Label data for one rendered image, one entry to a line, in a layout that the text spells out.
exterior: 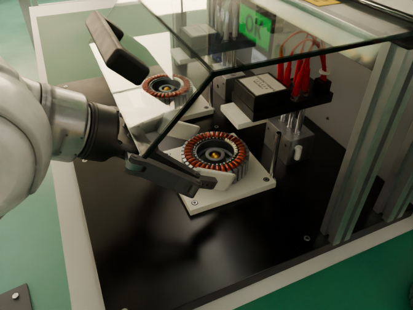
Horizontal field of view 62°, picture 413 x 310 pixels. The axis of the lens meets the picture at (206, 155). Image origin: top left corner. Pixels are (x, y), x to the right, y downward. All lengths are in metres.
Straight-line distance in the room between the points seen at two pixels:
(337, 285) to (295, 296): 0.06
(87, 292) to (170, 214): 0.15
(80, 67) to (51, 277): 0.81
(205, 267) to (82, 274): 0.17
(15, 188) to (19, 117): 0.04
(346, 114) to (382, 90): 0.29
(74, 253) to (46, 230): 1.09
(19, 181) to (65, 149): 0.21
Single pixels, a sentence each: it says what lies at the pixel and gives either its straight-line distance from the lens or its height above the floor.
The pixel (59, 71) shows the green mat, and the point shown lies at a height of 0.75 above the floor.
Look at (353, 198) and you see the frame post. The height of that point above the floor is 0.86.
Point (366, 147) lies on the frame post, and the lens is 0.41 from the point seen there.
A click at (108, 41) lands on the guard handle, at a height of 1.06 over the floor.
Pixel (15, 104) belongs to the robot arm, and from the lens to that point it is 0.23.
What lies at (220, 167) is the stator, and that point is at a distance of 0.53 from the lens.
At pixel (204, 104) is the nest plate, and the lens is 0.75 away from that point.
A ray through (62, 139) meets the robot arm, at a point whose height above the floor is 0.93.
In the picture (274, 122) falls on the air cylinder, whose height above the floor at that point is 0.82.
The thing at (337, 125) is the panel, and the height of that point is 0.80.
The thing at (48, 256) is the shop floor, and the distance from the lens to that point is 1.54.
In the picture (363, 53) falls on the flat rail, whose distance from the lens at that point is 0.40.
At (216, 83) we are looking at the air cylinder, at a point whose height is 0.79.
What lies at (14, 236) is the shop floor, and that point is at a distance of 1.67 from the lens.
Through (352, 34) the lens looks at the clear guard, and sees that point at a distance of 0.32.
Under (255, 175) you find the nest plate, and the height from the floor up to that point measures 0.78.
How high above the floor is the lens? 1.17
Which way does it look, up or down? 39 degrees down
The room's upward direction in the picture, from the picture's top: straight up
